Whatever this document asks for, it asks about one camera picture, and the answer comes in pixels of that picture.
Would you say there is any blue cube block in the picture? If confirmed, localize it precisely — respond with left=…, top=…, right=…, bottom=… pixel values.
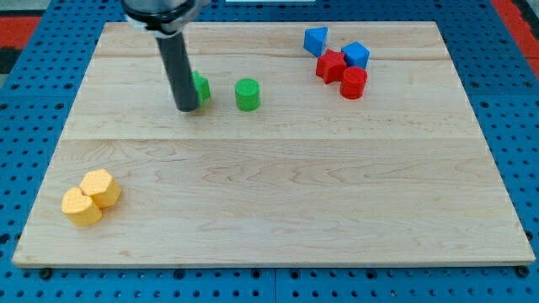
left=341, top=41, right=371, bottom=69

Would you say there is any green cylinder block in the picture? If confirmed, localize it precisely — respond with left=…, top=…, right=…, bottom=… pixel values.
left=234, top=78, right=260, bottom=112

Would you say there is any yellow hexagon block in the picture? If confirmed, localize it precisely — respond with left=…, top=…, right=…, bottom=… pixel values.
left=80, top=168, right=121, bottom=208

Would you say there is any yellow heart block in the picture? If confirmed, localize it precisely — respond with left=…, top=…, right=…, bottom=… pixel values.
left=61, top=188, right=103, bottom=226

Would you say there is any green star block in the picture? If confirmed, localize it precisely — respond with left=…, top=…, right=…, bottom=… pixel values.
left=192, top=71, right=211, bottom=107

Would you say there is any red star block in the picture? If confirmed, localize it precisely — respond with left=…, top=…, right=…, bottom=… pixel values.
left=315, top=50, right=347, bottom=84

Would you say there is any red cylinder block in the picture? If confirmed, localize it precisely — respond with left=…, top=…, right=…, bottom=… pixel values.
left=339, top=66, right=368, bottom=99

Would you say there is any blue triangle block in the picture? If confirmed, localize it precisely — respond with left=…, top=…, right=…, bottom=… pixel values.
left=303, top=27, right=328, bottom=57

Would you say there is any wooden board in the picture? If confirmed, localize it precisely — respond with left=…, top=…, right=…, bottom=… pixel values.
left=13, top=22, right=536, bottom=268

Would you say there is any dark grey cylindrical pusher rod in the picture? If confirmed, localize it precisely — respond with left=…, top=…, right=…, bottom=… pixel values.
left=157, top=33, right=199, bottom=112

